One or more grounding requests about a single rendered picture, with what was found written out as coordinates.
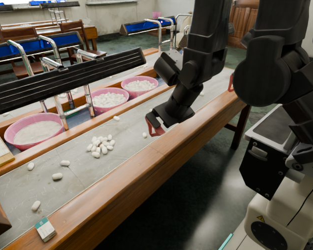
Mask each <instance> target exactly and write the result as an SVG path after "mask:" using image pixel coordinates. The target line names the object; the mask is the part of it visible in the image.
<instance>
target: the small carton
mask: <svg viewBox="0 0 313 250"><path fill-rule="evenodd" d="M34 226H35V228H36V230H37V231H38V233H39V235H40V236H41V238H42V240H43V241H44V242H47V241H48V240H49V239H51V238H52V237H53V236H54V235H56V233H57V232H56V231H55V229H54V228H53V226H52V225H51V223H50V221H49V220H48V218H47V217H45V218H43V219H42V220H40V221H39V222H38V223H36V224H35V225H34Z"/></svg>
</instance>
